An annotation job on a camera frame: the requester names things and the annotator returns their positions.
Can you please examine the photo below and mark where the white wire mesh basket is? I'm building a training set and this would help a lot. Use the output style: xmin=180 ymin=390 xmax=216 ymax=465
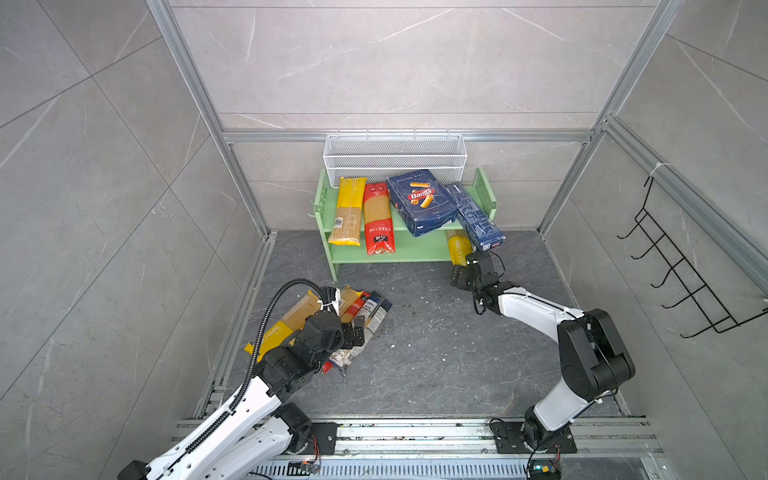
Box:
xmin=323 ymin=133 xmax=468 ymax=188

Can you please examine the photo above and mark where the red spaghetti bag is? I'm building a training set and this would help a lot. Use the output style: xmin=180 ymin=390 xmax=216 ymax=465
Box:
xmin=320 ymin=291 xmax=373 ymax=375
xmin=363 ymin=182 xmax=396 ymax=255

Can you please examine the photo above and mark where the green metal shelf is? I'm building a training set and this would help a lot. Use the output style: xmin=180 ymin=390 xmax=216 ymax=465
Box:
xmin=313 ymin=170 xmax=462 ymax=280

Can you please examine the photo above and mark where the yellow top brown spaghetti bag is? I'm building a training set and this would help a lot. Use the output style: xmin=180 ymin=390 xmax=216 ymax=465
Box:
xmin=329 ymin=177 xmax=367 ymax=246

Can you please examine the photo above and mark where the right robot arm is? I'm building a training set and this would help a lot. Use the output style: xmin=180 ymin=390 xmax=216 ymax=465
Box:
xmin=451 ymin=251 xmax=636 ymax=451

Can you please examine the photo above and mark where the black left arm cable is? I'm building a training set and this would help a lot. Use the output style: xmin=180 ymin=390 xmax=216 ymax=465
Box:
xmin=227 ymin=278 xmax=328 ymax=415

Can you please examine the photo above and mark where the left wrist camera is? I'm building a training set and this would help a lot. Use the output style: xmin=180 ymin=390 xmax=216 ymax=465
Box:
xmin=320 ymin=286 xmax=341 ymax=315

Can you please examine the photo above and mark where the yellow Pastatime spaghetti bag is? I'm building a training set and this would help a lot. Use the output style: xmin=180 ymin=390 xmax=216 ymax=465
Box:
xmin=446 ymin=230 xmax=473 ymax=267

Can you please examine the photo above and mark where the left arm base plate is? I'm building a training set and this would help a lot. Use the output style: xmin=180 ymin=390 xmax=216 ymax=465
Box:
xmin=298 ymin=422 xmax=340 ymax=457

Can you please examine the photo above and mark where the black wire hook rack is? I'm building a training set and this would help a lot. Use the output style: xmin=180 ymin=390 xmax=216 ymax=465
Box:
xmin=616 ymin=176 xmax=767 ymax=339

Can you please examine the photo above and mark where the yellow pasta bag far left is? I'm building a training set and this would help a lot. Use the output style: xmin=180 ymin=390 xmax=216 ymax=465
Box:
xmin=257 ymin=291 xmax=322 ymax=361

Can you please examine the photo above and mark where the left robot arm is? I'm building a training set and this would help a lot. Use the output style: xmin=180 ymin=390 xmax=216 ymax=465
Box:
xmin=118 ymin=310 xmax=365 ymax=479

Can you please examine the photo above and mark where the clear black label pasta bag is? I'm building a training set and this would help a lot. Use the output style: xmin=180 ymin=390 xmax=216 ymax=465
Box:
xmin=324 ymin=291 xmax=392 ymax=375

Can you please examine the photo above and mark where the yellow pasta bag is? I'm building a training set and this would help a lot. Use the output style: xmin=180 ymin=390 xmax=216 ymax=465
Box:
xmin=257 ymin=291 xmax=322 ymax=361
xmin=335 ymin=286 xmax=364 ymax=322

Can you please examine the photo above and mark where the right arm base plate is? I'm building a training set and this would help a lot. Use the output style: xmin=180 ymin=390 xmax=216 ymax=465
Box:
xmin=488 ymin=418 xmax=577 ymax=454

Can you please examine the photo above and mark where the blue Barilla rigatoni box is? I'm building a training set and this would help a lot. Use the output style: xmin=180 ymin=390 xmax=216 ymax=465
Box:
xmin=386 ymin=169 xmax=457 ymax=237

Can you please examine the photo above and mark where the long blue spaghetti box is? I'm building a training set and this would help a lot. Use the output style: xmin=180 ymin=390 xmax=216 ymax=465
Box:
xmin=445 ymin=183 xmax=506 ymax=251

